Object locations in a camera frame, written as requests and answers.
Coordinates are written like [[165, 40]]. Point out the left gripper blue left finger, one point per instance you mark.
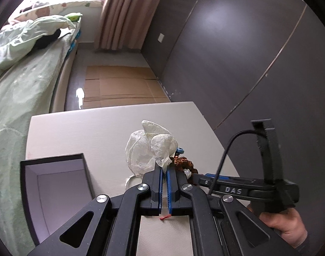
[[152, 204]]

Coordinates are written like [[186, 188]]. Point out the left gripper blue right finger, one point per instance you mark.
[[178, 204]]

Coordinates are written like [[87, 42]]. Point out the white tissue paper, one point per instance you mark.
[[150, 146]]

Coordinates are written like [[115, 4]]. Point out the black jewelry box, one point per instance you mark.
[[53, 190]]

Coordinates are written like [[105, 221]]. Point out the person's right hand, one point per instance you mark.
[[290, 225]]

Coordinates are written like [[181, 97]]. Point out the flattened cardboard sheet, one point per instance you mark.
[[107, 86]]

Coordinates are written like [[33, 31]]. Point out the green bed sheet mattress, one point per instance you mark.
[[26, 90]]

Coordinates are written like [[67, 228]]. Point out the black garment on bed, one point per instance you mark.
[[44, 41]]

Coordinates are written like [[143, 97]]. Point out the pink curtain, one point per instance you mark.
[[124, 23]]

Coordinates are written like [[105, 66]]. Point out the light green crumpled duvet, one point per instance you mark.
[[18, 40]]

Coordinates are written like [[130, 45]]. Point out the white wall switch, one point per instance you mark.
[[160, 38]]

